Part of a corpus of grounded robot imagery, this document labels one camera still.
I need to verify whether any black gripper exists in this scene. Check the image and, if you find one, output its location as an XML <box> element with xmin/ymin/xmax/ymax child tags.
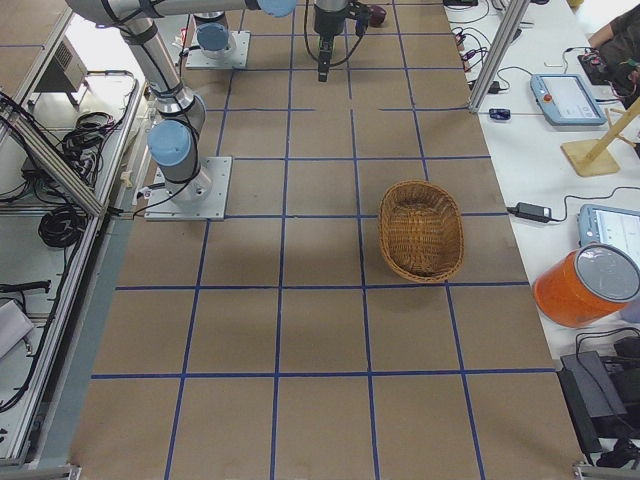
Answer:
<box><xmin>314</xmin><ymin>0</ymin><xmax>347</xmax><ymax>82</ymax></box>

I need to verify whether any dark red apple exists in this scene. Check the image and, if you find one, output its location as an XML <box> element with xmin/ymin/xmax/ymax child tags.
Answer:
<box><xmin>369</xmin><ymin>5</ymin><xmax>387</xmax><ymax>28</ymax></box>

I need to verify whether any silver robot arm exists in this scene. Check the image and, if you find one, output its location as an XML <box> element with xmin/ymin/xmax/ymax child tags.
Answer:
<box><xmin>194</xmin><ymin>11</ymin><xmax>233</xmax><ymax>60</ymax></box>
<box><xmin>68</xmin><ymin>1</ymin><xmax>296</xmax><ymax>221</ymax></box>

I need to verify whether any wicker basket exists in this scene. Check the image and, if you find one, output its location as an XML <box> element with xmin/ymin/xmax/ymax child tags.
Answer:
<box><xmin>378</xmin><ymin>180</ymin><xmax>465</xmax><ymax>283</ymax></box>

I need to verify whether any small blue device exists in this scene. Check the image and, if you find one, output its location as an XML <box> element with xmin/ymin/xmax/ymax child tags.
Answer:
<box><xmin>488</xmin><ymin>108</ymin><xmax>511</xmax><ymax>121</ymax></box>

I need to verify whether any far teach pendant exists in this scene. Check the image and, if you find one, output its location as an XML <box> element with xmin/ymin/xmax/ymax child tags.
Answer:
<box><xmin>530</xmin><ymin>74</ymin><xmax>607</xmax><ymax>126</ymax></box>

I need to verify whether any teach pendant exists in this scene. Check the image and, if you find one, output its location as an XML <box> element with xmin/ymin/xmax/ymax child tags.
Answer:
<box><xmin>530</xmin><ymin>74</ymin><xmax>607</xmax><ymax>126</ymax></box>
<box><xmin>577</xmin><ymin>204</ymin><xmax>639</xmax><ymax>262</ymax></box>

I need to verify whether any black power adapter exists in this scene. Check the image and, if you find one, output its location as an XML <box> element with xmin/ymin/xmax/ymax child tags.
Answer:
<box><xmin>507</xmin><ymin>202</ymin><xmax>552</xmax><ymax>223</ymax></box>

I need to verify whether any wooden stand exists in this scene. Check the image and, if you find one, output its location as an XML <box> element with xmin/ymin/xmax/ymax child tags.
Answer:
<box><xmin>561</xmin><ymin>99</ymin><xmax>639</xmax><ymax>177</ymax></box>

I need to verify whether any near teach pendant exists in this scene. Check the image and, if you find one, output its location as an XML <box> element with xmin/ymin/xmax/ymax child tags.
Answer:
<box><xmin>577</xmin><ymin>204</ymin><xmax>639</xmax><ymax>262</ymax></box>

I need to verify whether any orange bucket with grey lid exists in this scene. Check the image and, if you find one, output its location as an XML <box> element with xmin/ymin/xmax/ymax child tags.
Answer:
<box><xmin>533</xmin><ymin>243</ymin><xmax>639</xmax><ymax>328</ymax></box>

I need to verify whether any black laptop stand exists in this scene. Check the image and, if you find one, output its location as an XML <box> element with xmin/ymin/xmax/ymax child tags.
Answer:
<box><xmin>557</xmin><ymin>351</ymin><xmax>639</xmax><ymax>471</ymax></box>

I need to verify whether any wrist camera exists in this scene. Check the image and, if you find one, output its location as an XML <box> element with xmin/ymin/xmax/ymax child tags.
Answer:
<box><xmin>348</xmin><ymin>0</ymin><xmax>372</xmax><ymax>38</ymax></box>

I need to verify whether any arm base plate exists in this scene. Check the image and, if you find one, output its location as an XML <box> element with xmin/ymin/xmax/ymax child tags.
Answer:
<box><xmin>186</xmin><ymin>28</ymin><xmax>251</xmax><ymax>70</ymax></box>
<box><xmin>143</xmin><ymin>156</ymin><xmax>233</xmax><ymax>221</ymax></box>

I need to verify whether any aluminium frame post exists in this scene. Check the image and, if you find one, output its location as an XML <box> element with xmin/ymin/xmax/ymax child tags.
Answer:
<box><xmin>468</xmin><ymin>0</ymin><xmax>529</xmax><ymax>113</ymax></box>

